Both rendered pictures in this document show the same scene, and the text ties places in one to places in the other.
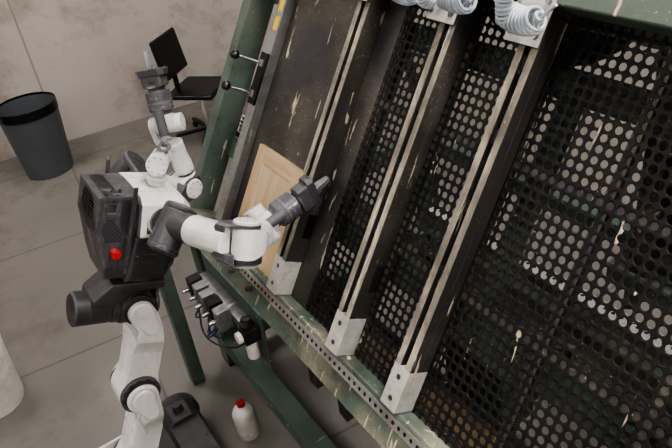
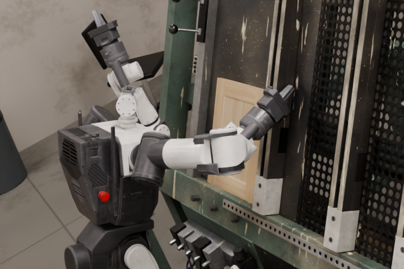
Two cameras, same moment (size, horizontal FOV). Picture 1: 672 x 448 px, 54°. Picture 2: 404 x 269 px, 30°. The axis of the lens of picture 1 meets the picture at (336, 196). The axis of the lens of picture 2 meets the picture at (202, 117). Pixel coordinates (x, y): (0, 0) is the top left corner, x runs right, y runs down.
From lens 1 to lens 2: 0.43 m
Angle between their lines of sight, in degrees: 9
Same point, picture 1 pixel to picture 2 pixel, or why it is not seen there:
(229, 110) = (180, 57)
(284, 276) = (268, 194)
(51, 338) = not seen: outside the picture
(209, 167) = (171, 117)
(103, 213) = (86, 157)
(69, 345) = not seen: outside the picture
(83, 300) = (80, 251)
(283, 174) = (246, 99)
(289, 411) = not seen: outside the picture
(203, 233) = (184, 150)
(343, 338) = (340, 233)
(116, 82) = (54, 83)
